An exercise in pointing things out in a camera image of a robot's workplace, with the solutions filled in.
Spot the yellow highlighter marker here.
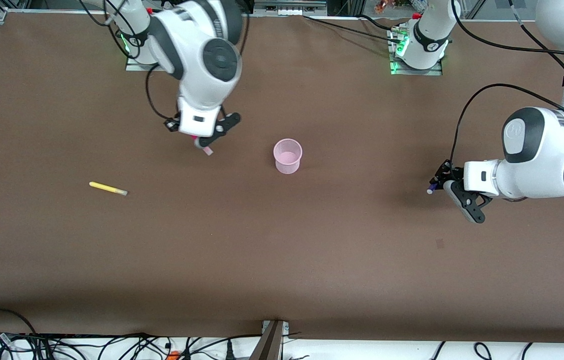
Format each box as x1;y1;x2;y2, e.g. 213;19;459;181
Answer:
89;181;128;196

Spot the grey power strip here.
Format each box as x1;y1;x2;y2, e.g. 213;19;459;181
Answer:
253;0;328;16

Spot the metal table edge bracket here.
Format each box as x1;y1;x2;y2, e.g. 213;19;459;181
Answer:
249;320;290;360

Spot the pink plastic pen holder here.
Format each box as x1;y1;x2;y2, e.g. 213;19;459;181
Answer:
273;138;303;175

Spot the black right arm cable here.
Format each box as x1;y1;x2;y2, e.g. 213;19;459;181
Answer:
145;64;182;125

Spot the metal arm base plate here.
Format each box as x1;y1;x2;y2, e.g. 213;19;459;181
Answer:
388;27;443;77

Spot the black thick overhead cable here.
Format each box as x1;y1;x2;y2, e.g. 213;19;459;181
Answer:
449;0;564;76

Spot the black floor cable tangle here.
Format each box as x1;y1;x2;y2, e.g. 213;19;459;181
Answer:
0;330;265;360

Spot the black cable to base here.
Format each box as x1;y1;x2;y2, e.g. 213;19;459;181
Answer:
304;15;407;45

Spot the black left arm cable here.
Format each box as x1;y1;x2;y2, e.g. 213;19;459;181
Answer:
449;83;564;168

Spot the pink highlighter marker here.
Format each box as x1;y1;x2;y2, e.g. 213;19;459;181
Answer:
191;135;214;156

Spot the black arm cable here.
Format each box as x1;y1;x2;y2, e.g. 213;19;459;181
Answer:
449;83;564;168
145;64;182;125

